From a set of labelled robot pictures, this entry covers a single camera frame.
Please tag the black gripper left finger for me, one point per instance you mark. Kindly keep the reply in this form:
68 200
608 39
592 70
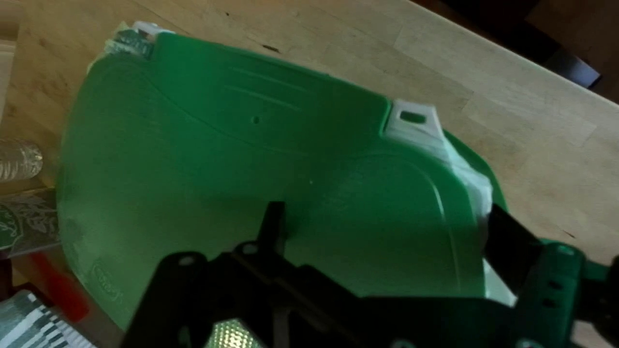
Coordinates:
279 304

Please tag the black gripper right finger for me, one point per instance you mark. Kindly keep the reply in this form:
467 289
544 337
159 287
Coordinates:
556 285

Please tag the white bucket with green lid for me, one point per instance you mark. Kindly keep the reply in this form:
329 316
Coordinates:
179 144

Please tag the green snack bag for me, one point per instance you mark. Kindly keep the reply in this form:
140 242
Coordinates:
28 223

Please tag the clear plastic water bottle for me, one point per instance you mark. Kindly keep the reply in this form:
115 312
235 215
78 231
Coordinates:
20 161

